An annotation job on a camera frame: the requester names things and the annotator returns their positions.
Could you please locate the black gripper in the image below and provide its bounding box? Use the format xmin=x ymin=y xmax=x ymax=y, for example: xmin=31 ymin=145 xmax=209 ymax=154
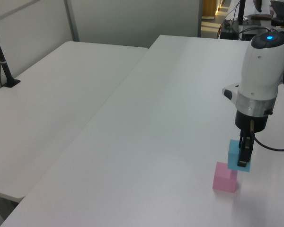
xmin=234 ymin=109 xmax=268 ymax=167

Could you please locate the blue foam cube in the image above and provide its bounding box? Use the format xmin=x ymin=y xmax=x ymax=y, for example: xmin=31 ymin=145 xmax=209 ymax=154
xmin=227 ymin=139 xmax=252 ymax=173

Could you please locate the pink foam cube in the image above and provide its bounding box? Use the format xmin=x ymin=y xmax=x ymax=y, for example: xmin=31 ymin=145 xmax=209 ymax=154
xmin=212 ymin=161 xmax=239 ymax=192

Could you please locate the black electronics box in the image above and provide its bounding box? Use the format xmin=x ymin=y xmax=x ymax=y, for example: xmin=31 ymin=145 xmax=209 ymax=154
xmin=220 ymin=19 xmax=240 ymax=40

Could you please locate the black monitor stand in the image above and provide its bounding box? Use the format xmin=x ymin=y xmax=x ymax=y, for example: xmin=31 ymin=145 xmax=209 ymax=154
xmin=237 ymin=0 xmax=262 ymax=26

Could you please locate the wooden cabinet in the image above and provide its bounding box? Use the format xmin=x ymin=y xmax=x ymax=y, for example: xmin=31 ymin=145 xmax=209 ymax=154
xmin=201 ymin=0 xmax=225 ymax=21

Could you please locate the black keyboard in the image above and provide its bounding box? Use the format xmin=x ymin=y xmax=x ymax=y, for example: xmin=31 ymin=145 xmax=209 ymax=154
xmin=270 ymin=0 xmax=284 ymax=17

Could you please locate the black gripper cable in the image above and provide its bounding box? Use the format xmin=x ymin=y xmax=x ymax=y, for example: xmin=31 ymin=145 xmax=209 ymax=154
xmin=249 ymin=119 xmax=284 ymax=152

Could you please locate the grey partition frame post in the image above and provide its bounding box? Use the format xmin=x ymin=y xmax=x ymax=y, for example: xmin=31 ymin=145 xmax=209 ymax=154
xmin=63 ymin=0 xmax=80 ymax=43

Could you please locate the black camera stand pole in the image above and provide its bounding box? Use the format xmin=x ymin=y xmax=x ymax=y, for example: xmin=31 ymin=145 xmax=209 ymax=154
xmin=0 ymin=18 xmax=21 ymax=89

